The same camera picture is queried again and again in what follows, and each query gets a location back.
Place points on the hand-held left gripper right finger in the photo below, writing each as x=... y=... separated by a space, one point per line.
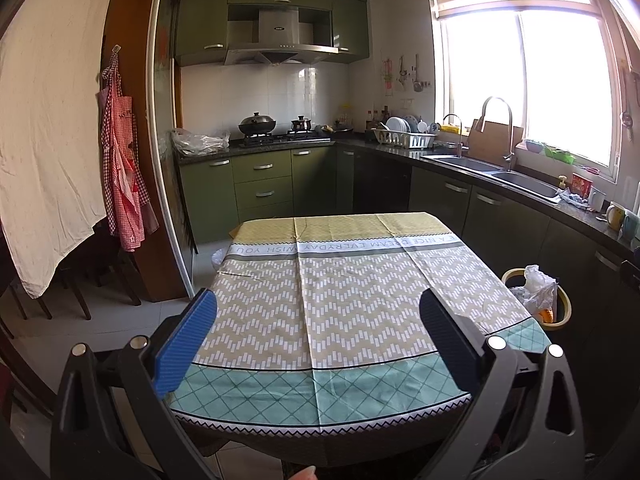
x=450 y=347

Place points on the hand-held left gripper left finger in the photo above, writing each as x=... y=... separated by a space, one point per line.
x=185 y=340

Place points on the yellow rimmed trash bin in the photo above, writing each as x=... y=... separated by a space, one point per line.
x=565 y=305

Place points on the person's left hand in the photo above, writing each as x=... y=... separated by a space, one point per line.
x=305 y=474

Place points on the dark wooden chair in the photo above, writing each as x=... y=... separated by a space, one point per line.
x=105 y=270

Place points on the patterned tablecloth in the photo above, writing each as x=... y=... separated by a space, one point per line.
x=350 y=310

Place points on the green lower kitchen cabinets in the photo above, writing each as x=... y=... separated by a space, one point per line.
x=260 y=185

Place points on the green kitchen cabinets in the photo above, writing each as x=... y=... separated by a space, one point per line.
x=260 y=185
x=200 y=25

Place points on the steel double sink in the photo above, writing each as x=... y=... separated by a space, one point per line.
x=525 y=185

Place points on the red checked apron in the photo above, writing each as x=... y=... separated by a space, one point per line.
x=122 y=160

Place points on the crumpled dish cloth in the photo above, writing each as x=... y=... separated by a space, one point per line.
x=574 y=198

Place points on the clear plastic bag on counter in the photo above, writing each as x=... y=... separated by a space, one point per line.
x=197 y=142

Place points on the wooden cutting board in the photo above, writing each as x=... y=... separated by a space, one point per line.
x=492 y=147

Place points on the white cup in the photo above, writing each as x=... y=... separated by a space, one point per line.
x=596 y=200

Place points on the red box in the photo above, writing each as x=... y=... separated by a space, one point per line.
x=581 y=184

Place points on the white dish rack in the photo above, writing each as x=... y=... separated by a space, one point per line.
x=402 y=139

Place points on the small steel faucet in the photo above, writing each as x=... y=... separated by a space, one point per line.
x=457 y=132

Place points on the teal cup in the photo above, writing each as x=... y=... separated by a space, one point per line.
x=631 y=227

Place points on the tall steel faucet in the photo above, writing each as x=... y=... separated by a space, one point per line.
x=509 y=135

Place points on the green plastic basin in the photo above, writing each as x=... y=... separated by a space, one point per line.
x=559 y=155

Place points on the gas stove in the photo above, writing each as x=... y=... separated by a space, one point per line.
x=285 y=139

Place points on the black wok with lid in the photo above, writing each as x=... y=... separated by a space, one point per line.
x=257 y=124

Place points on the white plates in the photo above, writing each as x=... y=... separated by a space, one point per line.
x=396 y=124

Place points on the condiment bottles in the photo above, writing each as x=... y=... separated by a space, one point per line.
x=377 y=119

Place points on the black frying pan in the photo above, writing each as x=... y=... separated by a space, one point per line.
x=343 y=131

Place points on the small black pot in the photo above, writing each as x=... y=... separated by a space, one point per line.
x=301 y=124

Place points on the white hanging sheet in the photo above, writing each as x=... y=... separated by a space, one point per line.
x=50 y=110

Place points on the hanging kitchen utensils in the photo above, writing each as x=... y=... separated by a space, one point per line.
x=405 y=75

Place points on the kitchen window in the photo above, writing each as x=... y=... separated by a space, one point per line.
x=500 y=75

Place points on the green upper kitchen cabinets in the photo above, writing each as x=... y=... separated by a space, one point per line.
x=200 y=25

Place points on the steel range hood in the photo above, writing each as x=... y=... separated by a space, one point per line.
x=280 y=35

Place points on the sliding door frame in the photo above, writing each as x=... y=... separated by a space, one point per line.
x=162 y=110

